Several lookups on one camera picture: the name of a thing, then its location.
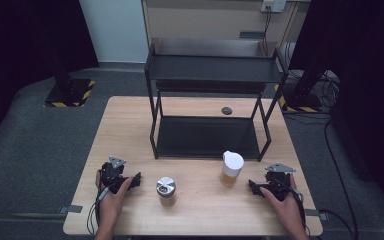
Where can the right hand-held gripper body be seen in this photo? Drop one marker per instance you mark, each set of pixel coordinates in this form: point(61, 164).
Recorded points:
point(277, 183)

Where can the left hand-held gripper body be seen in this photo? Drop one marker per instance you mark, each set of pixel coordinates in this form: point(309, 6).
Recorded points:
point(112, 175)

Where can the glass jar with white lid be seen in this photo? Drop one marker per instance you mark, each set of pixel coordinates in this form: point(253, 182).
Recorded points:
point(232, 168)

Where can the person's right hand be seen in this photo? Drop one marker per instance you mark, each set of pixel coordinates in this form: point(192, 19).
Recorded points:
point(288, 211)

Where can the white wall power outlet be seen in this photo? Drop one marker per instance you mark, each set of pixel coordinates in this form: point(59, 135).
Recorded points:
point(273, 5)

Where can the dark curtain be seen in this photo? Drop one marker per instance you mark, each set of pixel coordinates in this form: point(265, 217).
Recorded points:
point(366, 83)
point(20, 50)

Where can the beige wooden panel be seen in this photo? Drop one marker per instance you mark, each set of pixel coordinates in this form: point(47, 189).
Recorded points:
point(206, 20)

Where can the grey table edge bracket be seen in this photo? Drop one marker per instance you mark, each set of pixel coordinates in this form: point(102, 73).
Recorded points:
point(315, 213)
point(71, 209)

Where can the black metal two-tier shelf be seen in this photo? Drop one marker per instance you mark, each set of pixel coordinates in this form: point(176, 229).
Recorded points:
point(210, 70)

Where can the person's left hand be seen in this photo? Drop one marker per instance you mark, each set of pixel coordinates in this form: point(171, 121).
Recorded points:
point(110, 208)

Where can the black stand with striped base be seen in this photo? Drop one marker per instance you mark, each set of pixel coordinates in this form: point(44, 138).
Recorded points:
point(69, 93)
point(300, 100)

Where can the dark round table grommet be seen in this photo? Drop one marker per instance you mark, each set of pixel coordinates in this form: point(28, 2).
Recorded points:
point(226, 110)

